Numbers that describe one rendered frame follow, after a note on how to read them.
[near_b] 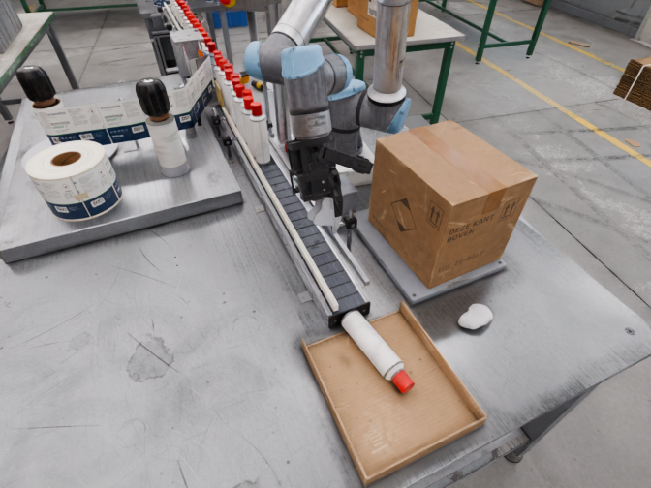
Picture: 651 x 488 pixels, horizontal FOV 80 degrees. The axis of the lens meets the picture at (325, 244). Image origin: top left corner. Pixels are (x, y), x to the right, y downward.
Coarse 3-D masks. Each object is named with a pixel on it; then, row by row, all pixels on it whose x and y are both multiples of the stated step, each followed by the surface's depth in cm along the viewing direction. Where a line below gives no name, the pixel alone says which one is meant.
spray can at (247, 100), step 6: (246, 96) 124; (246, 102) 123; (252, 102) 123; (246, 108) 124; (246, 114) 125; (246, 120) 126; (246, 126) 128; (246, 132) 130; (246, 138) 132; (252, 138) 131; (252, 144) 132; (252, 150) 134
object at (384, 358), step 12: (348, 324) 87; (360, 324) 86; (360, 336) 85; (372, 336) 84; (360, 348) 85; (372, 348) 82; (384, 348) 82; (372, 360) 82; (384, 360) 80; (396, 360) 80; (384, 372) 80; (396, 372) 79; (396, 384) 78; (408, 384) 77
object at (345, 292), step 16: (240, 144) 142; (272, 160) 135; (272, 176) 128; (288, 192) 122; (288, 208) 116; (304, 208) 116; (304, 224) 111; (304, 240) 106; (320, 240) 106; (320, 256) 102; (320, 272) 98; (336, 272) 98; (320, 288) 94; (336, 288) 94; (352, 288) 94; (352, 304) 91
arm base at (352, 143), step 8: (336, 136) 130; (344, 136) 130; (352, 136) 130; (360, 136) 134; (328, 144) 133; (336, 144) 131; (344, 144) 131; (352, 144) 131; (360, 144) 135; (352, 152) 132; (360, 152) 136
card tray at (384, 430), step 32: (384, 320) 93; (416, 320) 89; (320, 352) 87; (352, 352) 87; (416, 352) 87; (320, 384) 80; (352, 384) 81; (384, 384) 81; (416, 384) 81; (448, 384) 81; (352, 416) 77; (384, 416) 77; (416, 416) 77; (448, 416) 77; (480, 416) 75; (352, 448) 69; (384, 448) 72; (416, 448) 72
